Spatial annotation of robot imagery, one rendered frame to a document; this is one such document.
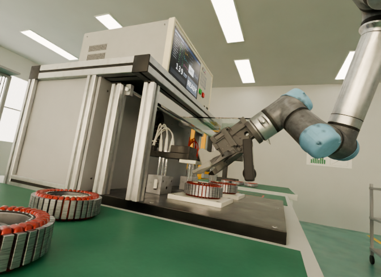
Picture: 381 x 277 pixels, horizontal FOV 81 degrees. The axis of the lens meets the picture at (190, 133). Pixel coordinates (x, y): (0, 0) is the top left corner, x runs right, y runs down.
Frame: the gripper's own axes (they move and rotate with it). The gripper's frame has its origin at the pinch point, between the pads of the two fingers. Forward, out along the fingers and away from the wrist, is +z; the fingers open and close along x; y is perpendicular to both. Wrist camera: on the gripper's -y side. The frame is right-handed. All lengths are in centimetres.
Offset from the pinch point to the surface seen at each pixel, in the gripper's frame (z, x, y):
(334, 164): -136, -532, -43
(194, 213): -0.1, 19.8, -9.1
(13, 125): 456, -295, 452
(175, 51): -15.0, 4.7, 37.4
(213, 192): -1.4, 3.7, -6.0
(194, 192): 2.7, 5.3, -3.5
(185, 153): 0.1, 3.0, 7.9
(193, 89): -11.2, -13.6, 32.8
